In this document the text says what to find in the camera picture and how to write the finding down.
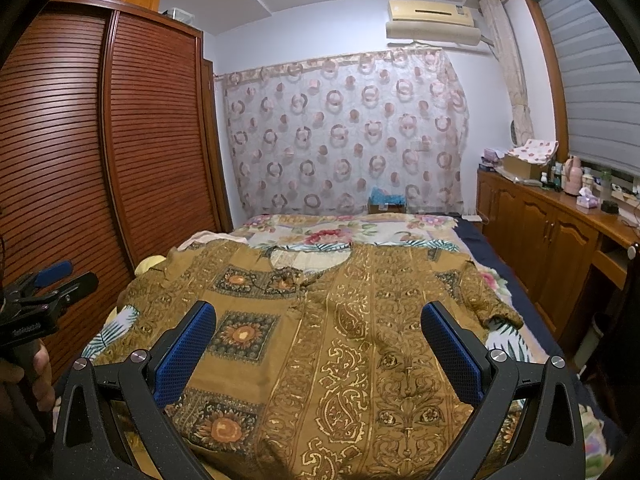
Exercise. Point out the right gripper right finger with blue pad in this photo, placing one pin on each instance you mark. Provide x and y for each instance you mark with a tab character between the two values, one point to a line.
548	441

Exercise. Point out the brown gold patterned shirt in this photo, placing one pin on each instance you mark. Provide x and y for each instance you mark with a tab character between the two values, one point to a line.
320	339

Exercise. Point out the pink circle patterned curtain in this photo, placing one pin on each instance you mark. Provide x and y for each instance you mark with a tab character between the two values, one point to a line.
318	136

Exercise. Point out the floral bed blanket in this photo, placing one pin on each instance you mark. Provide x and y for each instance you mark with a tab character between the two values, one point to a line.
345	232

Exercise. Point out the person's left hand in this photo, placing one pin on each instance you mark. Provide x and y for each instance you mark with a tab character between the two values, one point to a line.
39	378

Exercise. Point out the grey window blind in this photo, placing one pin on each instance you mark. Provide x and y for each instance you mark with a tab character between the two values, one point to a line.
595	84

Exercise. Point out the wooden sideboard cabinet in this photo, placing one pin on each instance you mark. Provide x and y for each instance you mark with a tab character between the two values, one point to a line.
558	251

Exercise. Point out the beige tied side curtain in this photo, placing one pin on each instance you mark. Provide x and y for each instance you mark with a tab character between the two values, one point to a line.
510	62

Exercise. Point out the wall air conditioner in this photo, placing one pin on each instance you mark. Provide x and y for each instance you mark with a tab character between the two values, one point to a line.
425	20

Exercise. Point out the cardboard box with floral cloth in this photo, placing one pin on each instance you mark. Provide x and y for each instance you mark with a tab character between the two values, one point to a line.
527	162

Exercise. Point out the pink thermos jug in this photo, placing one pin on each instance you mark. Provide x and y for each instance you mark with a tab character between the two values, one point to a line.
572	176

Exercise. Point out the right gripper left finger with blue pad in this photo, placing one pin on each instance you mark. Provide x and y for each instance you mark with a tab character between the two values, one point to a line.
89	442

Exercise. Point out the blue item in box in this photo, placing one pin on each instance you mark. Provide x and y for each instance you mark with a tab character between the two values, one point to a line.
380	201

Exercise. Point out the brown louvered wardrobe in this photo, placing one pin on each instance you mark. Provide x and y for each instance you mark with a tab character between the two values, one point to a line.
109	150

